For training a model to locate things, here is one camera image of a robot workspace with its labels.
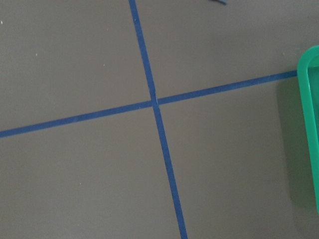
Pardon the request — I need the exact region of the green plastic tray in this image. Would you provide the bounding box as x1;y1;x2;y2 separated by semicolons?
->
297;46;319;205

